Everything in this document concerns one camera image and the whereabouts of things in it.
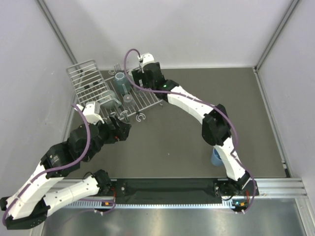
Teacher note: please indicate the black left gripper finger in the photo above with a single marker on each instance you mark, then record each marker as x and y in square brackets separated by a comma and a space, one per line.
[123, 130]
[114, 120]

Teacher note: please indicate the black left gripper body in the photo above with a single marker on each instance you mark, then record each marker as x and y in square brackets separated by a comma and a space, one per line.
[112, 134]

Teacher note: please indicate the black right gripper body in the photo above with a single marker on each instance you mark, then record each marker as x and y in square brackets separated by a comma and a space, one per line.
[138, 75]

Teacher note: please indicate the clear wine glass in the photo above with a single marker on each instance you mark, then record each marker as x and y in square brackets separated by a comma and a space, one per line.
[129, 102]

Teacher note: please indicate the blue-grey ceramic mug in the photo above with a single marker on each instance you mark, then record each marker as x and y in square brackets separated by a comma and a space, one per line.
[122, 84]

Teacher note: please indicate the blue plastic cup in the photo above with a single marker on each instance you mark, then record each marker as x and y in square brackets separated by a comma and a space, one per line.
[215, 158]

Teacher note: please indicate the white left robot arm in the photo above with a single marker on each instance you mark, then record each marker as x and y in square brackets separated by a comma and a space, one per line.
[34, 202]

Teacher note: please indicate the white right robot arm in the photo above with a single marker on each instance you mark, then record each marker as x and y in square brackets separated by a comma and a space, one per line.
[216, 127]

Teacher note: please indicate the small metal c-shaped hook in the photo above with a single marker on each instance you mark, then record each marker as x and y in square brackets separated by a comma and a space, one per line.
[140, 117]

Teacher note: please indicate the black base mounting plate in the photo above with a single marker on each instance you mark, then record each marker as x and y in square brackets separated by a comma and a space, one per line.
[174, 190]

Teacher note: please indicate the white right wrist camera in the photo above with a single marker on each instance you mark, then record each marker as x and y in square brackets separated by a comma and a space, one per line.
[145, 59]

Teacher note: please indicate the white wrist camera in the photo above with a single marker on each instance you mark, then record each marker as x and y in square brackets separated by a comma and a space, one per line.
[145, 59]
[91, 112]

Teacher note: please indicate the metal wire dish rack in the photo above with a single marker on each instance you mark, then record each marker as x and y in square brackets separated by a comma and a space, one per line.
[88, 83]

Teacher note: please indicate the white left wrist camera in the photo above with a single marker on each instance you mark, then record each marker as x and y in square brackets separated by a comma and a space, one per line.
[91, 112]

